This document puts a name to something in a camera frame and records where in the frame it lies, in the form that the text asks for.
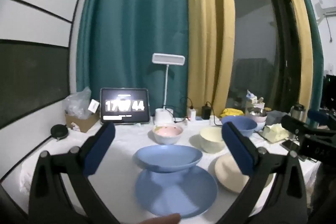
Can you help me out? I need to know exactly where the narrow teal curtain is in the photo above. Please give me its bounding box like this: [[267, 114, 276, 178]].
[[297, 0, 324, 109]]

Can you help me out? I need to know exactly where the black round disc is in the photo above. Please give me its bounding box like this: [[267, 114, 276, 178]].
[[50, 124, 69, 140]]

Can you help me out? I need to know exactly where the cream plate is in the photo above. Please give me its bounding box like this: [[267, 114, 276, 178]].
[[214, 154, 273, 193]]

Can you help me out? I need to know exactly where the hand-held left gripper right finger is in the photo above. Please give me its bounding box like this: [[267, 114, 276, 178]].
[[222, 122, 307, 224]]

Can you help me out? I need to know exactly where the yellow wipes packet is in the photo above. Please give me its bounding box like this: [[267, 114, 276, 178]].
[[220, 108, 244, 118]]

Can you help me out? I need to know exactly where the metal bowl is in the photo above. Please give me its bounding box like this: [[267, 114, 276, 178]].
[[247, 106, 265, 115]]

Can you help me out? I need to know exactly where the small pink bowl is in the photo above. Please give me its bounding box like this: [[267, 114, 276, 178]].
[[248, 112, 268, 122]]

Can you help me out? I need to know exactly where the pink strawberry bowl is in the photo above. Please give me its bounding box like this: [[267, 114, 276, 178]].
[[152, 124, 184, 145]]

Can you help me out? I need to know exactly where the black black-charger cable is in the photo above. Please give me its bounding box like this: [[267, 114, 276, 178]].
[[205, 101, 223, 126]]

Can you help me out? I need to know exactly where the person's left hand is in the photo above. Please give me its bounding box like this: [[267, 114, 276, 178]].
[[136, 214, 181, 224]]

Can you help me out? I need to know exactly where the cream bowl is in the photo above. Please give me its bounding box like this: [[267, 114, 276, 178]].
[[199, 126, 226, 153]]

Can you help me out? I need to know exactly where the dark glass window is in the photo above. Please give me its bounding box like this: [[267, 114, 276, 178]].
[[226, 0, 302, 114]]

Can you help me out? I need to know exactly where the black white-charger cable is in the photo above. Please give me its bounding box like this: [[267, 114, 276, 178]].
[[180, 97, 195, 109]]

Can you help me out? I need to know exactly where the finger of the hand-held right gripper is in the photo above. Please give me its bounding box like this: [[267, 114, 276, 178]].
[[281, 114, 319, 138], [308, 109, 336, 127]]

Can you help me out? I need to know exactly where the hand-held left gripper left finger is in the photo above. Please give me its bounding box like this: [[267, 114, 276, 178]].
[[28, 122, 116, 224]]

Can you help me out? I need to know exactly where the blue deep plate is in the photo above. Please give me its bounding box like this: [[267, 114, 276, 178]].
[[135, 145, 203, 173]]

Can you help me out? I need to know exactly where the tablet with clock display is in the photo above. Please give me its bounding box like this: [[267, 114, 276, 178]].
[[100, 88, 151, 125]]

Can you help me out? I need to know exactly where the white desk lamp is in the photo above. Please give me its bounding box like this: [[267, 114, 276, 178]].
[[152, 53, 185, 125]]

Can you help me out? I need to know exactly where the small white box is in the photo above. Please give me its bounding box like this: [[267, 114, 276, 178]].
[[89, 99, 100, 114]]

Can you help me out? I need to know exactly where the light blue bowl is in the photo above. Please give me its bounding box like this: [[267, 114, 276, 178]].
[[253, 120, 267, 131]]

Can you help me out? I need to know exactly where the grey cloth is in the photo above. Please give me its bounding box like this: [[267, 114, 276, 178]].
[[265, 110, 288, 126]]

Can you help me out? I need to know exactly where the white air conditioner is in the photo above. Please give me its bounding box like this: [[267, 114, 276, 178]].
[[315, 5, 336, 24]]

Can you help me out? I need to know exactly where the crumpled yellow tissue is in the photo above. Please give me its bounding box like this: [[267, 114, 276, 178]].
[[262, 124, 289, 143]]

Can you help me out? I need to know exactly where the steel thermos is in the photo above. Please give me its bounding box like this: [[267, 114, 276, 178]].
[[290, 103, 306, 122]]

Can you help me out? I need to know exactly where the narrow yellow curtain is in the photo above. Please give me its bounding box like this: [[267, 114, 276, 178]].
[[273, 0, 314, 119]]

